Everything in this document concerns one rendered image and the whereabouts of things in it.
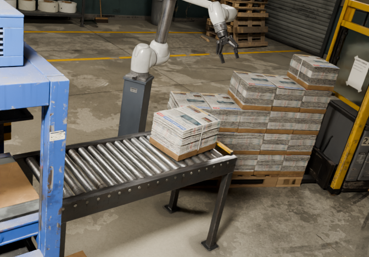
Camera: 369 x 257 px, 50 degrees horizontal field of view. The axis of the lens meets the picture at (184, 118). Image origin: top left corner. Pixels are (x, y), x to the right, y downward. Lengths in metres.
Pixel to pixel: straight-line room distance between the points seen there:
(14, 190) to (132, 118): 1.49
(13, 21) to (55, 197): 0.74
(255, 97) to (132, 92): 1.08
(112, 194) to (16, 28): 1.05
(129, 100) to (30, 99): 1.92
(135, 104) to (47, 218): 1.73
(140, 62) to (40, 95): 1.81
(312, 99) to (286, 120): 0.31
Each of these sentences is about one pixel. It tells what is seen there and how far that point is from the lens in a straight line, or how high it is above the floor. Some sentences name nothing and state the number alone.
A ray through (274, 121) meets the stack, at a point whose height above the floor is 0.73.
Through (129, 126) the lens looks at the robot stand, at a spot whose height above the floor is 0.57.
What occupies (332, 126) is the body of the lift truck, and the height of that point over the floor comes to 0.56.
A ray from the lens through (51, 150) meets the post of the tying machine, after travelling 1.68.
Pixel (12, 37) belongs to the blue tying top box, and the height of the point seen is 1.66.
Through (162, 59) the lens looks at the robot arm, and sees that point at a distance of 3.44.
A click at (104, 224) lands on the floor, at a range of 3.27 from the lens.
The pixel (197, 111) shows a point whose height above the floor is 1.03.
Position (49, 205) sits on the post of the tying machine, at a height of 0.98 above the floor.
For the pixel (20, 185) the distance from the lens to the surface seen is 2.28.
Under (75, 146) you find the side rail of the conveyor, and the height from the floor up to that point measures 0.80.
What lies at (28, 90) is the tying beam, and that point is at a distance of 1.54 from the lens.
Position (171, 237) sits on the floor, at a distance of 3.24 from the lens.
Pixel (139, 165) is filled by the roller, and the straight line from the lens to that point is 2.51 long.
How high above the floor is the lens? 2.10
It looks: 24 degrees down
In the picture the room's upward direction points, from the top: 11 degrees clockwise
